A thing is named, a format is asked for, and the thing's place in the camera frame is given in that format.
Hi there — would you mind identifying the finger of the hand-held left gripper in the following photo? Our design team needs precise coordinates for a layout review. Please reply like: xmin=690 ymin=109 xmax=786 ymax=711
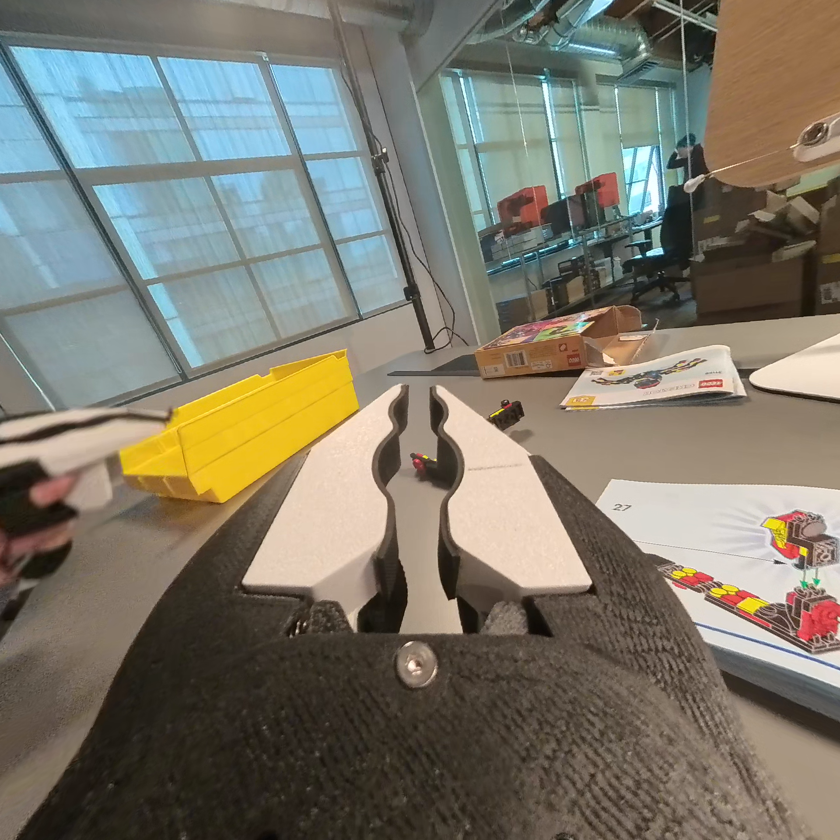
xmin=0 ymin=407 xmax=176 ymax=448
xmin=0 ymin=422 xmax=168 ymax=514

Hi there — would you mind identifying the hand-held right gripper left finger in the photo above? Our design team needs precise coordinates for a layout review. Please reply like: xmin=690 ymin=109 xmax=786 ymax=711
xmin=241 ymin=384 xmax=409 ymax=632

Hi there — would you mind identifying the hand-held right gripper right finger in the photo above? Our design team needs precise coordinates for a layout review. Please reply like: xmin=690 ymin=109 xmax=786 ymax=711
xmin=428 ymin=385 xmax=595 ymax=632

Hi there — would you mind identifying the yellow plastic bin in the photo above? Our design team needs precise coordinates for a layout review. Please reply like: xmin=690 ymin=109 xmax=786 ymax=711
xmin=118 ymin=350 xmax=361 ymax=505

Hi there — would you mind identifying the black red yellow lego model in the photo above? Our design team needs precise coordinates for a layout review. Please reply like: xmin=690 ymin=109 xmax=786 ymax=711
xmin=410 ymin=399 xmax=526 ymax=478

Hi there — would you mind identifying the orange cardboard lego box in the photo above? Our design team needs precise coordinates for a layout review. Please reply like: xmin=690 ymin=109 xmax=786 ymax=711
xmin=474 ymin=305 xmax=657 ymax=380

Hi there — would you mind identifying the person's left hand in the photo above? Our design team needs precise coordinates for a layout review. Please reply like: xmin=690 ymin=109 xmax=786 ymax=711
xmin=0 ymin=476 xmax=77 ymax=581

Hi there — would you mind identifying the open instruction booklet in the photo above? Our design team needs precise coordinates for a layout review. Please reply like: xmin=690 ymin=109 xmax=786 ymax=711
xmin=594 ymin=478 xmax=840 ymax=706

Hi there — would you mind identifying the closed instruction booklet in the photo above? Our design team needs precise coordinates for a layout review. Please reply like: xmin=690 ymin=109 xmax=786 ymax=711
xmin=559 ymin=344 xmax=748 ymax=412

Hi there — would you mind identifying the large grid window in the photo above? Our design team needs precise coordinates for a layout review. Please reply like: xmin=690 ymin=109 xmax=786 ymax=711
xmin=0 ymin=39 xmax=411 ymax=408

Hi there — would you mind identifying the metal shelf rack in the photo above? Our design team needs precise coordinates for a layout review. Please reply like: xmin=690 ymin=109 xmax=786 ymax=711
xmin=479 ymin=213 xmax=664 ymax=316

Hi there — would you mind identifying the black stand pole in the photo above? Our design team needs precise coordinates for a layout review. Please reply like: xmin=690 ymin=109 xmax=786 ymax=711
xmin=328 ymin=0 xmax=437 ymax=352

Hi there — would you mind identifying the stack of cardboard boxes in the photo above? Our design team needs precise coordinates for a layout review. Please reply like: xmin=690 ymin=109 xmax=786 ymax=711
xmin=689 ymin=177 xmax=840 ymax=322

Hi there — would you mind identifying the wooden board on white stand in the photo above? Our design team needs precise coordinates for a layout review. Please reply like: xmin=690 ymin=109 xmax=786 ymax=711
xmin=682 ymin=0 xmax=840 ymax=403

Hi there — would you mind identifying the dark flat base plate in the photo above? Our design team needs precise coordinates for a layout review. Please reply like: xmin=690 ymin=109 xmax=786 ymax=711
xmin=387 ymin=354 xmax=483 ymax=378

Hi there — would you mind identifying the black cable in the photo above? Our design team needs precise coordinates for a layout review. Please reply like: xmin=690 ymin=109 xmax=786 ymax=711
xmin=384 ymin=151 xmax=471 ymax=353

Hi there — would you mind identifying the silver ventilation duct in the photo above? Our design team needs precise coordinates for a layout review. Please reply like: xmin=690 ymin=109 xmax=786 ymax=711
xmin=486 ymin=0 xmax=657 ymax=73

